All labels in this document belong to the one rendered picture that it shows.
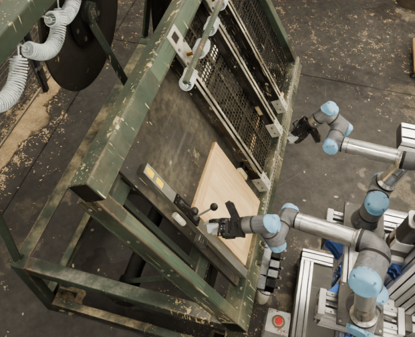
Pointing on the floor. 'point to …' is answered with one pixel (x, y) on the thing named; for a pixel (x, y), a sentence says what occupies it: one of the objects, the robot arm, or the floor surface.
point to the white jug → (261, 297)
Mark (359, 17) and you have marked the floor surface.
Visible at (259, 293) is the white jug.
